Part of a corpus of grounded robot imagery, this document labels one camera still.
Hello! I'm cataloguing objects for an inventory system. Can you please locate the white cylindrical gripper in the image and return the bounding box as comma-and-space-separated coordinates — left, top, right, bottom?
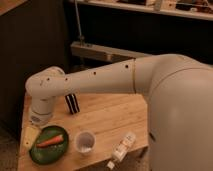
29, 98, 55, 126

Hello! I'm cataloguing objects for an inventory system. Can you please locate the green plate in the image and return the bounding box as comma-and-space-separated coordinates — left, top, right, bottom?
29, 125, 69, 165

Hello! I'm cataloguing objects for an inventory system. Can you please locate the black and white striped eraser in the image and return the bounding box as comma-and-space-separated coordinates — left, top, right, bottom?
65, 94, 80, 114

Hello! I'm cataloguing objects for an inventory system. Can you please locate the white plastic bottle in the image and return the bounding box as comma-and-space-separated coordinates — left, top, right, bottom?
107, 132, 136, 170

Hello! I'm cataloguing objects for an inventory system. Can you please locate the orange carrot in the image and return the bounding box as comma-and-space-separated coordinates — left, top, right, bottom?
37, 134, 64, 148

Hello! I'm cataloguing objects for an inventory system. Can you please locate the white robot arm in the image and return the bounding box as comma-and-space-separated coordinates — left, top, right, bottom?
25, 54, 213, 171

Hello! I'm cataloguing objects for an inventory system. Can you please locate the grey metal beam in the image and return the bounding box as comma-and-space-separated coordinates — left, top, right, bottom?
70, 41, 147, 63

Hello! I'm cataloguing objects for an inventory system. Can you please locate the clear plastic cup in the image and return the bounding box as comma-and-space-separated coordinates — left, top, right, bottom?
74, 131, 96, 156

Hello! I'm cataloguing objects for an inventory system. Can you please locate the background shelf with clutter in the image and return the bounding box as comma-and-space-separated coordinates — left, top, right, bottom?
69, 0, 213, 21

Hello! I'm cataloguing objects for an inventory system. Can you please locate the metal vertical pole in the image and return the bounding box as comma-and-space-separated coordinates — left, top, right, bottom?
74, 0, 84, 46

